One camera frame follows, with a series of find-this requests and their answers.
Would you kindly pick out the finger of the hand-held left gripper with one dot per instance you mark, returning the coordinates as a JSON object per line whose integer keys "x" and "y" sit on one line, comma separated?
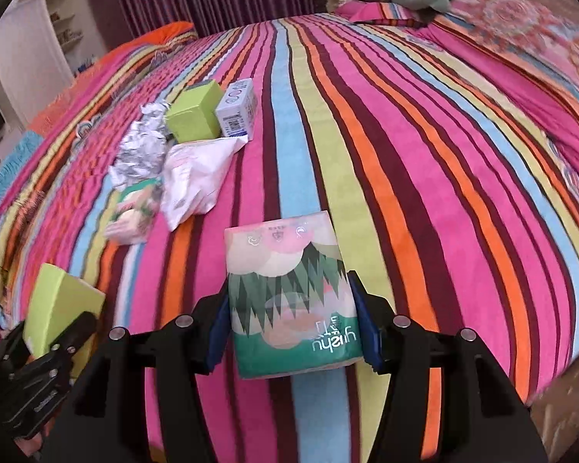
{"x": 9, "y": 347}
{"x": 43, "y": 386}

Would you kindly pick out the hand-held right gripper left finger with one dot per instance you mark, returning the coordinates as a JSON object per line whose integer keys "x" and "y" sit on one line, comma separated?
{"x": 218, "y": 335}

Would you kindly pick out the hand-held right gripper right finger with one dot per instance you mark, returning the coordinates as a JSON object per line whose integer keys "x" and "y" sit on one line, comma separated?
{"x": 369, "y": 335}

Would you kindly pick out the green patterned tissue pack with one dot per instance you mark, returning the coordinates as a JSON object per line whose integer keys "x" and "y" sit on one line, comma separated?
{"x": 289, "y": 299}

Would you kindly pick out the lime green carton box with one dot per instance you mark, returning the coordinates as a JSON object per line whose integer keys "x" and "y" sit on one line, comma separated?
{"x": 193, "y": 115}

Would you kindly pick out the small green tissue pack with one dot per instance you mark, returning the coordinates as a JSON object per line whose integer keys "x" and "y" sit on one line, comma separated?
{"x": 132, "y": 217}

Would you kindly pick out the white plastic packet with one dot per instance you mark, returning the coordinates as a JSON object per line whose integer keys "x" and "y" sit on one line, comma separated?
{"x": 193, "y": 178}

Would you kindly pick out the striped bed blanket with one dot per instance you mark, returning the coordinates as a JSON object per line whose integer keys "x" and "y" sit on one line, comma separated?
{"x": 366, "y": 154}

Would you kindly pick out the crumpled silver foil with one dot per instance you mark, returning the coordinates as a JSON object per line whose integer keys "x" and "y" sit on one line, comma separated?
{"x": 140, "y": 149}

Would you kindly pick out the white and blue box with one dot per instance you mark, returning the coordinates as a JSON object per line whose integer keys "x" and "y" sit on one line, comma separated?
{"x": 234, "y": 111}

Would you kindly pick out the white cabinet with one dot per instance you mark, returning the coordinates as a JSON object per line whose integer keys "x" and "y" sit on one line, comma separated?
{"x": 24, "y": 43}

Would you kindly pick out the orange striped pillow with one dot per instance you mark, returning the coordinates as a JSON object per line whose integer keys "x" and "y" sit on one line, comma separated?
{"x": 173, "y": 31}

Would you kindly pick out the pink striped pillow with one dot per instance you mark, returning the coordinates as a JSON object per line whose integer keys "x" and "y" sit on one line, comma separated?
{"x": 381, "y": 12}

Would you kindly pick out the cream nightstand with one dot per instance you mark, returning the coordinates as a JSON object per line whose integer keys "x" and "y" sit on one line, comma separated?
{"x": 342, "y": 0}

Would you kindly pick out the floral patterned quilt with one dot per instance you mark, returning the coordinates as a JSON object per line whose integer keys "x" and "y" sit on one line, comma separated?
{"x": 526, "y": 33}

